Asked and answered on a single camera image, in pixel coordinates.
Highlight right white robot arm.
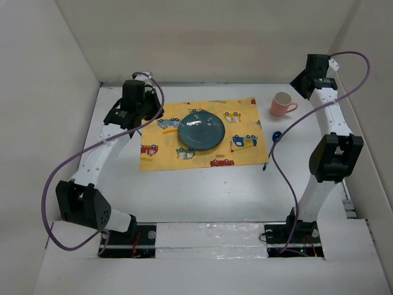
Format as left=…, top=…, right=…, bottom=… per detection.
left=284, top=54, right=364, bottom=242

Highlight teal ceramic plate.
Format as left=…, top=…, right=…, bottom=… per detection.
left=178, top=111, right=225, bottom=151

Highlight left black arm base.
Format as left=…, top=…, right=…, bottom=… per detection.
left=98, top=223, right=157, bottom=259

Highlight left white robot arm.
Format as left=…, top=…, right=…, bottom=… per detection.
left=55, top=74, right=163, bottom=244

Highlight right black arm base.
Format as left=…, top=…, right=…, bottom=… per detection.
left=259, top=208, right=324, bottom=258

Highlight blue metal spoon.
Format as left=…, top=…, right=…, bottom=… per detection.
left=262, top=131, right=282, bottom=171

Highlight pink ceramic mug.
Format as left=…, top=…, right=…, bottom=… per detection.
left=270, top=92, right=298, bottom=117

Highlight yellow car-print cloth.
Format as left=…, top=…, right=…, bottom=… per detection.
left=140, top=97, right=268, bottom=171

